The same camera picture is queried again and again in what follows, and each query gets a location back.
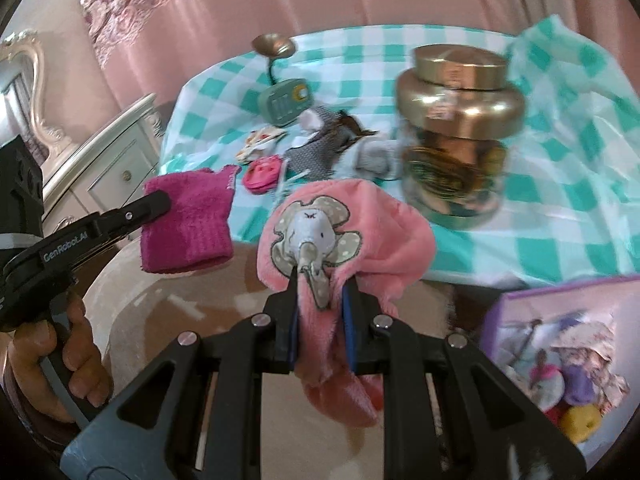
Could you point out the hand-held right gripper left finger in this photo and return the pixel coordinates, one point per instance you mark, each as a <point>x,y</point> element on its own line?
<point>294,330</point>

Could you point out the teal white checked tablecloth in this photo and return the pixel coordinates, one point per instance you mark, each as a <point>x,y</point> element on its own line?
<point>550,220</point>

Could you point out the person's left hand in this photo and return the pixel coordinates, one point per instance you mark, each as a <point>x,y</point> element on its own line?
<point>85,375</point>

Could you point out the magenta sock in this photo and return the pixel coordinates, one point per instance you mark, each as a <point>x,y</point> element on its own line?
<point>190,230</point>

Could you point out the small floral cloth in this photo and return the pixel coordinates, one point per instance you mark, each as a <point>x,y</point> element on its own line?
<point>260,142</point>

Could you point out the green horn speaker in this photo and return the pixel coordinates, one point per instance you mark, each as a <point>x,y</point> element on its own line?
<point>285,105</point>

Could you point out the grey sock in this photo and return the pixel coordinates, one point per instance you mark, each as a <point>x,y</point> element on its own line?
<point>372,160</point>

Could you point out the houndstooth cloth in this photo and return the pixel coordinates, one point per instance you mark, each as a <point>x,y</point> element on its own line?
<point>315,157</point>

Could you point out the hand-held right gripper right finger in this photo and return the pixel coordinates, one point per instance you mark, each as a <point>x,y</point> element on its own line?
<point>350,330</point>

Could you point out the ornate white mirror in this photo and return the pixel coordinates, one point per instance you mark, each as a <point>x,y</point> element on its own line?
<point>37,85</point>

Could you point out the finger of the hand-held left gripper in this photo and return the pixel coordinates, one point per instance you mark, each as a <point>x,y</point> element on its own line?
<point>145,207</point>

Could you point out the glass jar with gold lid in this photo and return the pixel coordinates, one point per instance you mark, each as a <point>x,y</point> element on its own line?
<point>460,105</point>

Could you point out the pink elephant fleece hat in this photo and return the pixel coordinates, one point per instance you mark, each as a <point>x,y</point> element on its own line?
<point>380,240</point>

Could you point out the white dresser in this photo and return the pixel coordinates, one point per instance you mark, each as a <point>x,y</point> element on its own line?
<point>115,160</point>

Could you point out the purple box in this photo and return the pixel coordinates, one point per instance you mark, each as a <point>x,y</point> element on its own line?
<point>510,305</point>

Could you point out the pink round pouch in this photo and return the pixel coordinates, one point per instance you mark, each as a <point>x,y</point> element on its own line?
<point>262,175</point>

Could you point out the pink curtain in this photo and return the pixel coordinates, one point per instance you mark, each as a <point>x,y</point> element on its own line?
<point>250,0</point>

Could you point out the beige upholstered seat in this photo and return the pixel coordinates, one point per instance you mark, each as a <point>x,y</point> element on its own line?
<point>175,310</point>

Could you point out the white pink cloth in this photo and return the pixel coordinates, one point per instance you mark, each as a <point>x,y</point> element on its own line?
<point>310,120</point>

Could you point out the dark brown cloth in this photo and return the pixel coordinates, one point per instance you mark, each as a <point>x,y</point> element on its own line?
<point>355,127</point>

